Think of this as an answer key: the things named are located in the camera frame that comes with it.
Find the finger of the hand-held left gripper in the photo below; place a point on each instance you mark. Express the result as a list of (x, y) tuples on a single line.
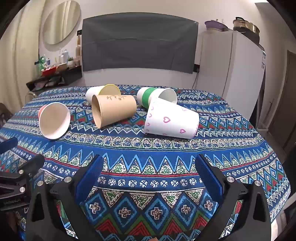
[(32, 164), (9, 143)]

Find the green bottle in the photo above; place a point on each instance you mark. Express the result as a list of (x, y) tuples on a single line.
[(42, 62)]

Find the blue patterned tablecloth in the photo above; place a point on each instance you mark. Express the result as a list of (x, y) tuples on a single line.
[(161, 160)]

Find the white cup pink hearts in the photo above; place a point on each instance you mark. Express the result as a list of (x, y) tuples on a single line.
[(171, 118)]

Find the black shelf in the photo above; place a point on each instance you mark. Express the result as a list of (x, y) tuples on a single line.
[(69, 74)]

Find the white cup green band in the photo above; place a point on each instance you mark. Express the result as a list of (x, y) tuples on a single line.
[(144, 96)]

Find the brown door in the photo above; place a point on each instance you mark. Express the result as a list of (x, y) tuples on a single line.
[(284, 97)]

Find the oval wall mirror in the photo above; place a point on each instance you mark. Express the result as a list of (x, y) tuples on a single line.
[(61, 22)]

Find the red container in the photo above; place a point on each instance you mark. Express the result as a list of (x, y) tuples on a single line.
[(49, 72)]

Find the grey cloth cover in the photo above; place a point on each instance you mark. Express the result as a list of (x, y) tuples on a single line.
[(138, 44)]

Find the metal cooking pot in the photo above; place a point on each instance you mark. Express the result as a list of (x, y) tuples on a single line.
[(245, 26)]

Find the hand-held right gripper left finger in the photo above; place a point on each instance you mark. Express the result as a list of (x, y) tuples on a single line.
[(89, 178)]

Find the small potted plant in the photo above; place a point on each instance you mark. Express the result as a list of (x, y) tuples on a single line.
[(70, 61)]

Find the brown paper cup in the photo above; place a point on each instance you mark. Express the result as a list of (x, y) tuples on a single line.
[(118, 109)]

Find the pink paper cup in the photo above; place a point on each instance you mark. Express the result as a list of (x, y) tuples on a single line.
[(54, 120)]

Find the white bottle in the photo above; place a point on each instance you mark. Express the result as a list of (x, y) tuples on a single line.
[(65, 55)]

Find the purple basin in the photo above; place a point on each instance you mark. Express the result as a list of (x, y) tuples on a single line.
[(215, 25)]

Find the white cup yellow inside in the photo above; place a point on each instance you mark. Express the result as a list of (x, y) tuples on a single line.
[(92, 95)]

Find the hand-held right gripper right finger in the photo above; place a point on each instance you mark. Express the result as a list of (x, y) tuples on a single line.
[(211, 178)]

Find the white refrigerator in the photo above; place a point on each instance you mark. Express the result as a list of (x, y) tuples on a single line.
[(231, 74)]

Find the white curtain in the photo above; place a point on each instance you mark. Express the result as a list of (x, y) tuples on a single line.
[(18, 58)]

